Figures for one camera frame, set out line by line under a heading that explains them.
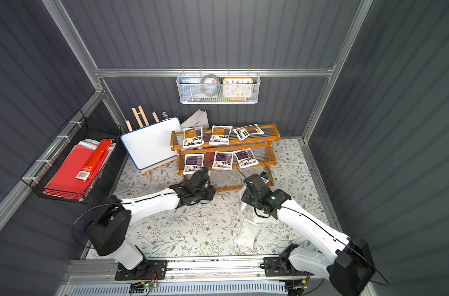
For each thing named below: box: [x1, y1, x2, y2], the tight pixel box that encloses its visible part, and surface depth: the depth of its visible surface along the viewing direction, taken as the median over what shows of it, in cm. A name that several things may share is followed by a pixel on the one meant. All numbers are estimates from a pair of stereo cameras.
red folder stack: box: [42, 138, 116, 200], surface depth 72 cm
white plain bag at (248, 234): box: [233, 218, 261, 250], surface depth 83 cm
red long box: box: [74, 138, 113, 182], surface depth 74 cm
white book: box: [180, 108, 210, 132], surface depth 98 cm
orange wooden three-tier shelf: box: [170, 122, 281, 192], surface depth 88 cm
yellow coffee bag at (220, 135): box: [208, 125, 234, 146], surface depth 82 cm
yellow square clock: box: [222, 77, 253, 101], surface depth 90 cm
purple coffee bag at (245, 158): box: [233, 148, 260, 168], surface depth 91 cm
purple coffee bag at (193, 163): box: [182, 153, 205, 175], surface depth 90 cm
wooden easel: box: [125, 104, 178, 181], surface depth 91 cm
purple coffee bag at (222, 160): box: [211, 151, 234, 171], surface depth 91 cm
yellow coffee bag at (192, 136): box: [182, 126, 205, 148], surface depth 81 cm
